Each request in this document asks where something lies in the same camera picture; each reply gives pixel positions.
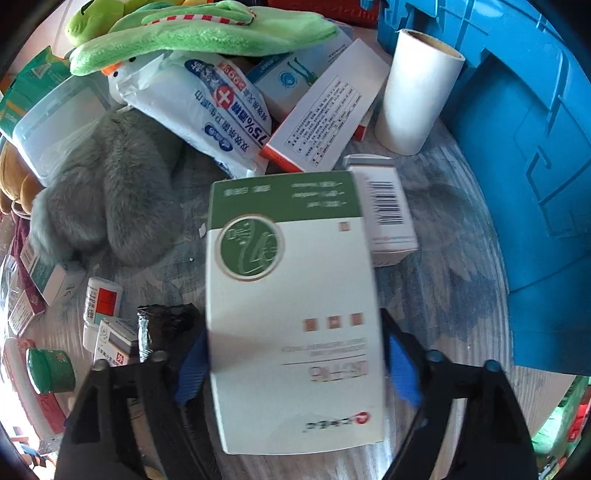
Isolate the small white barcode box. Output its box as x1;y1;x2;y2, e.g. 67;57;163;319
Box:
344;154;419;268

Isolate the red green packet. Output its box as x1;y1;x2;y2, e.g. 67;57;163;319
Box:
531;376;591;462

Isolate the white wipes packet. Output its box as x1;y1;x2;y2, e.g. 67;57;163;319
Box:
108;51;273;178

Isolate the small white red box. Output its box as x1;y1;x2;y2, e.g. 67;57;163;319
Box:
92;318;139;367

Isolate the green cabbage plush toy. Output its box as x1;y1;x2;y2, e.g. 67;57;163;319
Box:
69;7;340;77

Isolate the green cap jar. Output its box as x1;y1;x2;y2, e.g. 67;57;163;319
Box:
25;348;76;394

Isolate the small pink white box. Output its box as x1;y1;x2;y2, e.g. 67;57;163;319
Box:
8;286;46;337

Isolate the grey furry plush toy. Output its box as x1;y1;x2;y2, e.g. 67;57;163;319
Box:
30;111;199;266

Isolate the maroon cloth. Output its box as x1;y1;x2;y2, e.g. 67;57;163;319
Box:
11;219;35;268

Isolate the blue plastic container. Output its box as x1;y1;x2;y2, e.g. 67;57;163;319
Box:
376;0;591;374

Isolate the black bag roll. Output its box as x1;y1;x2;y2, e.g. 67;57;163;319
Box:
136;304;204;365

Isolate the clear plastic box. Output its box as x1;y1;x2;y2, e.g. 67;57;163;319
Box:
11;74;114;185

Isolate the red plastic case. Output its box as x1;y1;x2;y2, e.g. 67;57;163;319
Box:
265;0;384;28

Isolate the blue and white medicine box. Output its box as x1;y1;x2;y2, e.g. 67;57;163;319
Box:
245;28;352;121

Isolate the small white red-label bottle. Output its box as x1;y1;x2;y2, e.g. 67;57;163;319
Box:
83;277;123;352

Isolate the teal green packet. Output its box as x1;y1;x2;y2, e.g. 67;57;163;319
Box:
0;46;70;139

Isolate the green frog plush toy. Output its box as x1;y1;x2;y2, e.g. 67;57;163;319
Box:
65;0;139;47

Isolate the small green white box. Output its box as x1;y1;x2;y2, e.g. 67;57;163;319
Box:
21;231;86;305

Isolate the green and white box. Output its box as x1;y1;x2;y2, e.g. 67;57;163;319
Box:
205;171;389;455

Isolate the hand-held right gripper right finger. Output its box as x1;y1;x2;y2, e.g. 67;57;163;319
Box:
379;309;539;480

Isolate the brown bear plush toy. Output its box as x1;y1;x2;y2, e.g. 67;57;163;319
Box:
0;143;44;215

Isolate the white snowman plush toy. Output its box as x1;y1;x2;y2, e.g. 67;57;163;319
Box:
104;58;139;100

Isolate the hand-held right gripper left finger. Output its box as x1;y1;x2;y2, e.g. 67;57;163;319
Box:
55;329;218;480

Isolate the white paper roll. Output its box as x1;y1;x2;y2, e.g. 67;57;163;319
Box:
374;28;465;155

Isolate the white and orange medicine box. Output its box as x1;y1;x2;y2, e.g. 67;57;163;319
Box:
259;39;391;174

